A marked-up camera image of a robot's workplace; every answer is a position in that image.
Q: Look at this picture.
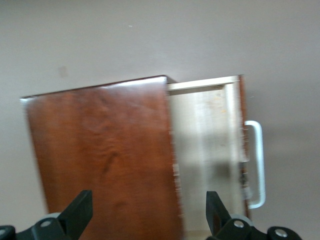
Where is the dark brown wooden cabinet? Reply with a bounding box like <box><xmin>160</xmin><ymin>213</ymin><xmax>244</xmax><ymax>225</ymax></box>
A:
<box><xmin>19</xmin><ymin>74</ymin><xmax>186</xmax><ymax>240</ymax></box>

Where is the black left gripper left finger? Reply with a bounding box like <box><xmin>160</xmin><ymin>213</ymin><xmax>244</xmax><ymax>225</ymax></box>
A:
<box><xmin>0</xmin><ymin>189</ymin><xmax>94</xmax><ymax>240</ymax></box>

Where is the wooden drawer with white handle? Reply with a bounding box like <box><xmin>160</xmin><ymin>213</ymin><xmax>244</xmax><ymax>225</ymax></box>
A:
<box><xmin>166</xmin><ymin>74</ymin><xmax>267</xmax><ymax>233</ymax></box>

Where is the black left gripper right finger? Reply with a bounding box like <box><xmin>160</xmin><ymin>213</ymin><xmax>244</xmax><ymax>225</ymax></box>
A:
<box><xmin>206</xmin><ymin>191</ymin><xmax>303</xmax><ymax>240</ymax></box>

